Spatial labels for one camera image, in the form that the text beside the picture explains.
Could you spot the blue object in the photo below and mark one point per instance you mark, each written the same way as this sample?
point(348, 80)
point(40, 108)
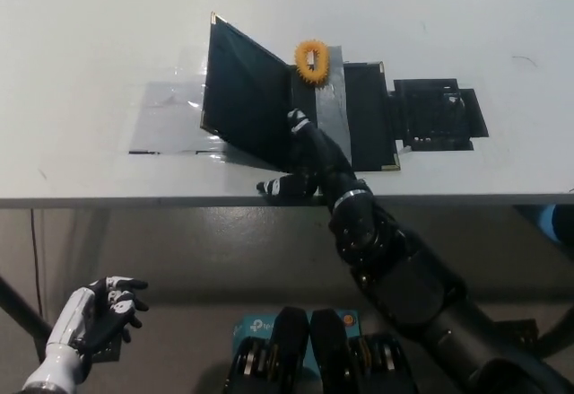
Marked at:
point(553, 225)

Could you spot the black tape patch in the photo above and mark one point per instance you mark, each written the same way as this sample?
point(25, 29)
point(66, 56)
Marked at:
point(430, 116)

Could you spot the clear plastic sheet with paper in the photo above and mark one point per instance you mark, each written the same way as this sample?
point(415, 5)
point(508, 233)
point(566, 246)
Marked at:
point(157, 125)

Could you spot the black USC diary gold corners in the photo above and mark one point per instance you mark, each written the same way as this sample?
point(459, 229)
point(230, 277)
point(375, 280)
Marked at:
point(242, 89)

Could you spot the teal cardboard box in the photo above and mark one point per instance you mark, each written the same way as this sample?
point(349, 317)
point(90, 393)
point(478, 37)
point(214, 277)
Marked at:
point(251, 324)

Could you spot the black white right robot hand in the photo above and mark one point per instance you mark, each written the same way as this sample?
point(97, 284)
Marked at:
point(320, 160)

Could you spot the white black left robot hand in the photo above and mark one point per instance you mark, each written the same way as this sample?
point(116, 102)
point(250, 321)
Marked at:
point(76, 317)

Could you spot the black table leg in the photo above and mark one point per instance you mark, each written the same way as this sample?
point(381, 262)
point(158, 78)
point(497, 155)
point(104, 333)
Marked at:
point(556, 335)
point(22, 311)

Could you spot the black robot body blocks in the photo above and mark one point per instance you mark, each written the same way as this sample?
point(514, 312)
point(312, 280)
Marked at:
point(329, 353)

